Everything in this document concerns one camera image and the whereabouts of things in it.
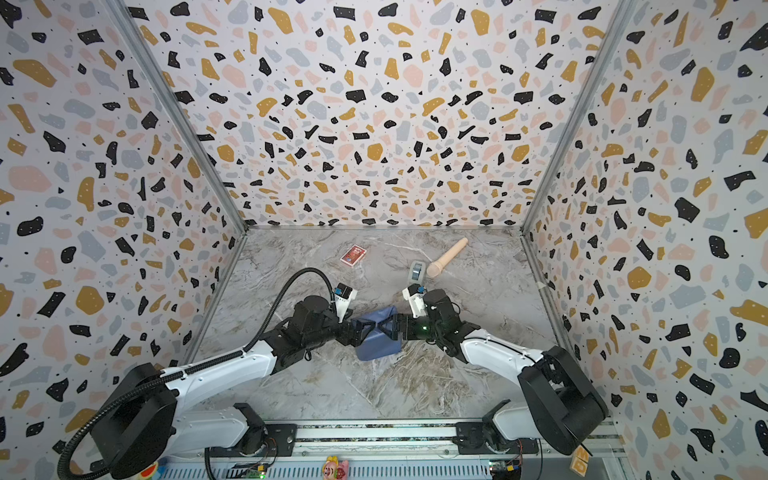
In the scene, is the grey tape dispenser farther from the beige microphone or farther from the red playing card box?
the red playing card box

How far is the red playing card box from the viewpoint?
1115mm

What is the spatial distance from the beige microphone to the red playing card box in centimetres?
26

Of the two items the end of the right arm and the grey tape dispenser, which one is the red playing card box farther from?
the end of the right arm

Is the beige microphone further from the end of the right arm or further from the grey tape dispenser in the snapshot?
the end of the right arm

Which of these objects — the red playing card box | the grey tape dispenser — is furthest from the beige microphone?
the red playing card box

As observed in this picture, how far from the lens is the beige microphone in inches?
42.3

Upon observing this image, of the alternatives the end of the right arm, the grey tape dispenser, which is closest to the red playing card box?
the grey tape dispenser
